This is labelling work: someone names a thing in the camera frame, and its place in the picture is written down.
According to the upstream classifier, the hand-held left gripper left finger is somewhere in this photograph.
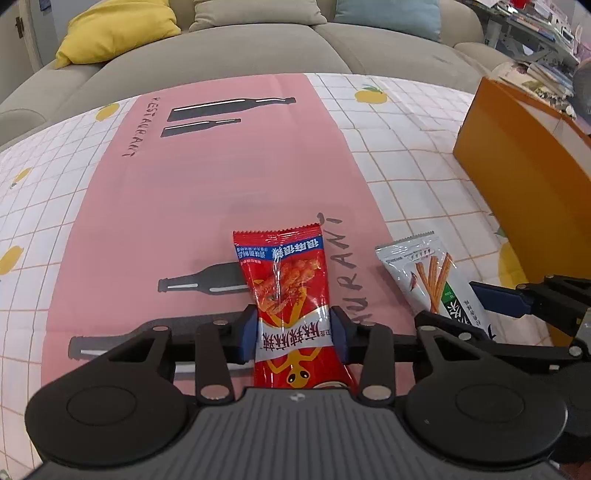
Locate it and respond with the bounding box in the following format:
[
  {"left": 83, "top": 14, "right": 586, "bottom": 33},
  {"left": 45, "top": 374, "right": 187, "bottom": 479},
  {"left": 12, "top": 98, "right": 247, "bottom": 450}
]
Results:
[{"left": 108, "top": 306, "right": 258, "bottom": 402}]

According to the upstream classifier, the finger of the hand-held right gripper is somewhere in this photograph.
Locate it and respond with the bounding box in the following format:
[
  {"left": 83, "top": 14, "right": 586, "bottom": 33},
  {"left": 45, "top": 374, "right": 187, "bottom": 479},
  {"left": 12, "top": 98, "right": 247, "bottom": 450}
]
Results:
[
  {"left": 469, "top": 274, "right": 591, "bottom": 339},
  {"left": 414, "top": 311, "right": 584, "bottom": 371}
]

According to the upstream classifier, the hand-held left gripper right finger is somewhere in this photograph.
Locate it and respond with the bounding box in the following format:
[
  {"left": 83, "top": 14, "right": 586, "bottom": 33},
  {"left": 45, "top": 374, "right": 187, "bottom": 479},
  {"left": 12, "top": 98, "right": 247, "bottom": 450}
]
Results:
[{"left": 329, "top": 306, "right": 486, "bottom": 402}]

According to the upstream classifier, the red snack packet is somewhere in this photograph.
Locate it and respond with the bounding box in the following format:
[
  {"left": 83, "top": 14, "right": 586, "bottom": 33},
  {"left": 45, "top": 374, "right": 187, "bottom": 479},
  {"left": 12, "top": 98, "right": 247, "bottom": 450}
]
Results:
[{"left": 232, "top": 223, "right": 358, "bottom": 393}]

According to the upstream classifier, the white stick snack packet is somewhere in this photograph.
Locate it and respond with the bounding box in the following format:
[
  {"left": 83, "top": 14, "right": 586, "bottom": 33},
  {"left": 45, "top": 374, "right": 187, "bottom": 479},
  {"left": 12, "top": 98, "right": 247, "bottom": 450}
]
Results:
[{"left": 375, "top": 232, "right": 497, "bottom": 342}]

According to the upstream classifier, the orange box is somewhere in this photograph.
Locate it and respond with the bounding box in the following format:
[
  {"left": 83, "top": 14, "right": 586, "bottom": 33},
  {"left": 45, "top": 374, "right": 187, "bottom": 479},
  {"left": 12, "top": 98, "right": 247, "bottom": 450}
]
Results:
[{"left": 452, "top": 76, "right": 591, "bottom": 347}]

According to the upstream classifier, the pink checked printed tablecloth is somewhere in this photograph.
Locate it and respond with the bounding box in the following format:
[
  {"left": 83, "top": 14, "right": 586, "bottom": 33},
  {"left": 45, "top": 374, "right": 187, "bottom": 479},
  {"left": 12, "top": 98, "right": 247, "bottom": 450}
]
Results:
[{"left": 0, "top": 73, "right": 591, "bottom": 480}]

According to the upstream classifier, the stack of magazines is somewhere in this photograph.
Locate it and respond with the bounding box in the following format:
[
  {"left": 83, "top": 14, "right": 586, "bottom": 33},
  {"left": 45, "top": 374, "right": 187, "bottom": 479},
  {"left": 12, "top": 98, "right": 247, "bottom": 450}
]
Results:
[{"left": 492, "top": 59, "right": 578, "bottom": 112}]

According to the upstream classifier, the dark grey object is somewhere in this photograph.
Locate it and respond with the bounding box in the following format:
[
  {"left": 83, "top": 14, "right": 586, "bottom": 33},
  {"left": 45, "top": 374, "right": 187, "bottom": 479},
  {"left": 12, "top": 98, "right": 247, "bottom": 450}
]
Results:
[{"left": 571, "top": 59, "right": 591, "bottom": 121}]

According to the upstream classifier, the grey shelf with books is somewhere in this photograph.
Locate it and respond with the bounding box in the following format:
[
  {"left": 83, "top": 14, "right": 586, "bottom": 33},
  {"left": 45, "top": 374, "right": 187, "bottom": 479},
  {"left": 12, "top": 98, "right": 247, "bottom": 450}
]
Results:
[{"left": 466, "top": 0, "right": 591, "bottom": 63}]

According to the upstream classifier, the beige sofa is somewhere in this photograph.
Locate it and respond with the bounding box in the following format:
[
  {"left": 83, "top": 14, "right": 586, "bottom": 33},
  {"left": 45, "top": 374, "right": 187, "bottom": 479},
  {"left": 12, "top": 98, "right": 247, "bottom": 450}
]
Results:
[{"left": 0, "top": 0, "right": 513, "bottom": 148}]

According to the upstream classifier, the light blue cushion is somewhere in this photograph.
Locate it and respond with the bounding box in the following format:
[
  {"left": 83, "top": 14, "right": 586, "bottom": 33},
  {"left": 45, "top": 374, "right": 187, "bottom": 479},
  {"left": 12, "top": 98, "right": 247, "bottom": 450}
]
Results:
[{"left": 333, "top": 0, "right": 441, "bottom": 43}]

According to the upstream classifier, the beige cushion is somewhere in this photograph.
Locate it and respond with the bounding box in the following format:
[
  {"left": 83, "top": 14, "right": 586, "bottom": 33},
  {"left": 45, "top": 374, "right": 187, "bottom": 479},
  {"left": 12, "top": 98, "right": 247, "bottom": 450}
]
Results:
[{"left": 189, "top": 0, "right": 340, "bottom": 32}]

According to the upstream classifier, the yellow cushion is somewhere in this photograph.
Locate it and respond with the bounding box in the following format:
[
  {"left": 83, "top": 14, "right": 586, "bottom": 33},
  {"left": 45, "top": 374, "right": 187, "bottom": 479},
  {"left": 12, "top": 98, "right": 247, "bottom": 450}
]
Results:
[{"left": 55, "top": 0, "right": 182, "bottom": 69}]

